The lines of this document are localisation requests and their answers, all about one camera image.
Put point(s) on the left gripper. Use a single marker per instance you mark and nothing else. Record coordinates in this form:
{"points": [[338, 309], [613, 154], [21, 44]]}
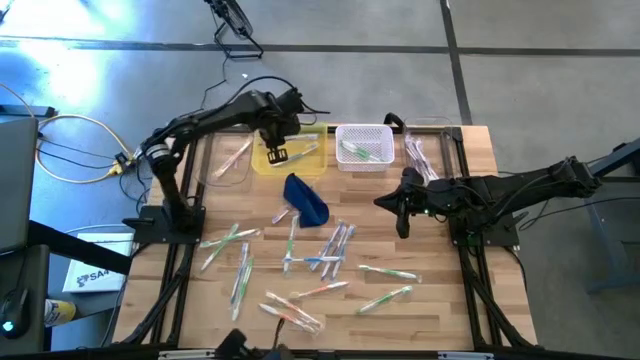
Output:
{"points": [[280, 117]]}

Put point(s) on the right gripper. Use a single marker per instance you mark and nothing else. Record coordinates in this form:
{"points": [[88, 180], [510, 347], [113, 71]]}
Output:
{"points": [[422, 200]]}

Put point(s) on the orange toothbrush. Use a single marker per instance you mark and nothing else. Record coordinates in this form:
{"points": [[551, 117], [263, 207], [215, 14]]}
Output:
{"points": [[285, 316], [234, 157], [292, 307], [320, 289]]}

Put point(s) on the green toothbrush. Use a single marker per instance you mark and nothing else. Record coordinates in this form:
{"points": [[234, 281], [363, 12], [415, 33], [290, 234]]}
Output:
{"points": [[291, 245], [387, 272], [215, 257], [242, 295], [372, 156], [350, 147], [235, 236], [385, 299]]}

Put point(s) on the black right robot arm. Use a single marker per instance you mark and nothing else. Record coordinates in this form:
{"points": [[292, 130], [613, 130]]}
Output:
{"points": [[525, 190]]}

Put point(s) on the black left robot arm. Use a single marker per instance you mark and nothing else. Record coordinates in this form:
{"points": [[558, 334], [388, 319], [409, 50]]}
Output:
{"points": [[210, 117]]}

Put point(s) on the yellow plastic bin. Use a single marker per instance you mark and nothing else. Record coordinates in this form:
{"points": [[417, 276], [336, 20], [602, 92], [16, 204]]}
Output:
{"points": [[315, 167]]}

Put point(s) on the clear plastic bin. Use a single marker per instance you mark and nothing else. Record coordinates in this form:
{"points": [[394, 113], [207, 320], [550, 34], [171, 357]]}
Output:
{"points": [[240, 175], [445, 145]]}

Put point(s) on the blue cloth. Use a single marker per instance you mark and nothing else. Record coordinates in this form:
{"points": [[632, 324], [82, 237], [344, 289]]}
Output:
{"points": [[305, 202]]}

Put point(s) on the pink toothbrush in clear wrapper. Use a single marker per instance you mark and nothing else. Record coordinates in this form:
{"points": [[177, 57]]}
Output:
{"points": [[281, 215]]}

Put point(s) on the white perforated plastic basket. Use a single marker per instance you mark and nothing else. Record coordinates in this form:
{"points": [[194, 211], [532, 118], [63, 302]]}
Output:
{"points": [[372, 132]]}

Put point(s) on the white printed box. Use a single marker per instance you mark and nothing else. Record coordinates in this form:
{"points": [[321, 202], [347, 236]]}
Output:
{"points": [[95, 280]]}

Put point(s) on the black desk beam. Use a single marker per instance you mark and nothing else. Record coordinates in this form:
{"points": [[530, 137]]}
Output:
{"points": [[75, 247]]}

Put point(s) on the grey laptop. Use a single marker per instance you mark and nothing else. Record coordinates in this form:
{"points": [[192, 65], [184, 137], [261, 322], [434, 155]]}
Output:
{"points": [[17, 185]]}

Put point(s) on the yellow white cup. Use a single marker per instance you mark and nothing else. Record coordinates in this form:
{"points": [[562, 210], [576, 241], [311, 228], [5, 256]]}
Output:
{"points": [[60, 312]]}

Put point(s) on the black desk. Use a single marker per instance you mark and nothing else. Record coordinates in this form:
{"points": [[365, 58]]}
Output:
{"points": [[35, 270]]}

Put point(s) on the black computer mouse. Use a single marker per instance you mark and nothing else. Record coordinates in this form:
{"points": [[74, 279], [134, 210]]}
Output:
{"points": [[14, 312]]}

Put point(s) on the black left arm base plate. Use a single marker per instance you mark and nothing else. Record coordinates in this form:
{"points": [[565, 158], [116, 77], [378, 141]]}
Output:
{"points": [[145, 232]]}

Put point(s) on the grey metal table frame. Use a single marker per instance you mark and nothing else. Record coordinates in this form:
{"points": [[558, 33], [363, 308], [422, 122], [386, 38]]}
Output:
{"points": [[600, 235]]}

